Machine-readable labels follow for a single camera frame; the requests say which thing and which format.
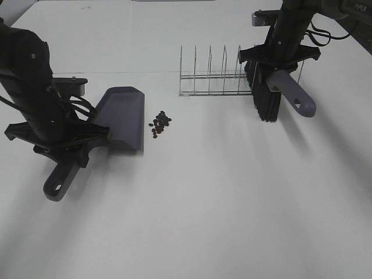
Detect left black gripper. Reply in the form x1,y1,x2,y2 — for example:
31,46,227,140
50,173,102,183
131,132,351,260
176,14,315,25
3,74,97,169

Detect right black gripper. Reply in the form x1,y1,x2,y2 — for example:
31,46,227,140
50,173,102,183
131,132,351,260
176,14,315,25
237,0,321,70

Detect purple hand brush black bristles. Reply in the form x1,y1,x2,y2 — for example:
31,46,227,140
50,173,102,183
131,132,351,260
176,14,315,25
244,61,316,123

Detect purple plastic dustpan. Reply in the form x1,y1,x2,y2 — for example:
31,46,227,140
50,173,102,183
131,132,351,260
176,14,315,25
43,87,145,202

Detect pile of coffee beans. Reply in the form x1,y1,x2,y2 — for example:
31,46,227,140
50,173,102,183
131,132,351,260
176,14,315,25
148,110,172,139

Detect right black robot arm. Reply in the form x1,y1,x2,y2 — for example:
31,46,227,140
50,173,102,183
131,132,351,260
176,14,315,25
238,1,371,69

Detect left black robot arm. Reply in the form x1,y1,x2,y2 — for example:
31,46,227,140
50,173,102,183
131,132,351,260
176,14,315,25
1,23,109,168

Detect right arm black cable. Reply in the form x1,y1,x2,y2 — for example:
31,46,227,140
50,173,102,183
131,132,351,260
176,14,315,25
303,11,361,47

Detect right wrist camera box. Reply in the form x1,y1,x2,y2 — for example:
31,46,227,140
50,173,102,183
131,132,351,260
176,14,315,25
251,10,280,27

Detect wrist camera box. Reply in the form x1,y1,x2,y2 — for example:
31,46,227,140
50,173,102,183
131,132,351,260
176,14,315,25
53,76,88,96
251,10,280,27

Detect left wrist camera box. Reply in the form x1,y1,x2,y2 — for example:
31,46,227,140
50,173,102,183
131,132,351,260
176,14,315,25
53,76,88,96

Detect chrome wire dish rack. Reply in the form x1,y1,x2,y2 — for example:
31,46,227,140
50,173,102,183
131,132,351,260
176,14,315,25
177,43,305,98

